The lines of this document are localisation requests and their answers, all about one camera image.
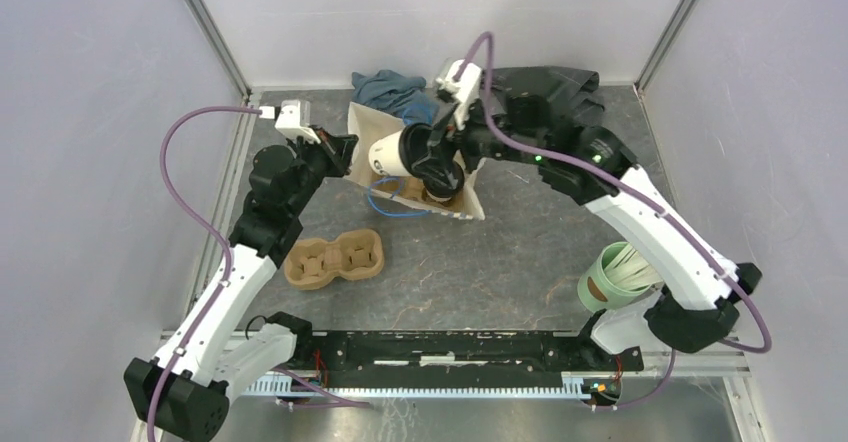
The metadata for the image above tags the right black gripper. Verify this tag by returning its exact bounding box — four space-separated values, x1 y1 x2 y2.
412 87 545 189

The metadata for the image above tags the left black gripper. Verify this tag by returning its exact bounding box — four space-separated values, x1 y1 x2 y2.
286 124 359 216

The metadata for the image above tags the checkered paper takeout bag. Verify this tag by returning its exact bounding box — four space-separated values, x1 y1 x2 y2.
345 102 485 221

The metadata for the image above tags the white paper coffee cup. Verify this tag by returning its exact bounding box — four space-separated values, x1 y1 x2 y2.
367 130 410 177

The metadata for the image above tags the black coffee cup lid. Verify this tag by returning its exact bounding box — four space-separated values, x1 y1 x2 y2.
401 123 439 179

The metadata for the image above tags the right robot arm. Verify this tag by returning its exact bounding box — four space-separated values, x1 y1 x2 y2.
428 89 773 370

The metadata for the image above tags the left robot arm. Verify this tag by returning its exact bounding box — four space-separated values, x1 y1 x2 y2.
124 129 359 441

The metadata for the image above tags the blue cloth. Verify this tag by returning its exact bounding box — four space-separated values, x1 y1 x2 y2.
351 69 439 125

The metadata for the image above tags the grey plaid cloth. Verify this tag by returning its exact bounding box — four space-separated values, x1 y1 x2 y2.
492 66 605 129

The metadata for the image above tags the brown cardboard cup carrier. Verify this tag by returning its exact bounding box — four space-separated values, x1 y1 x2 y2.
282 229 385 291

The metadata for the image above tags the green cup holder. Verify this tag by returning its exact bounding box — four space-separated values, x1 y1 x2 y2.
577 241 663 313

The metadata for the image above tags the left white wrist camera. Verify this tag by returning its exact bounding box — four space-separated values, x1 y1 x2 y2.
258 99 321 144

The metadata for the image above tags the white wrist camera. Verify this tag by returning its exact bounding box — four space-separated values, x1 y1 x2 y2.
258 99 321 144
434 59 483 131

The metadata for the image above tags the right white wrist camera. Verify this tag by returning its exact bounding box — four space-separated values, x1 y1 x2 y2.
434 59 483 131

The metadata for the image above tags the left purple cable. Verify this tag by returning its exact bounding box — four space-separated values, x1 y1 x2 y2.
145 106 372 442

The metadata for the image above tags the purple cable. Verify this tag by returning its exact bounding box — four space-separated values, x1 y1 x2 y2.
457 31 774 412
145 106 372 442

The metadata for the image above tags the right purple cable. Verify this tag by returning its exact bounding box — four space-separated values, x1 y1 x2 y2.
457 31 774 412

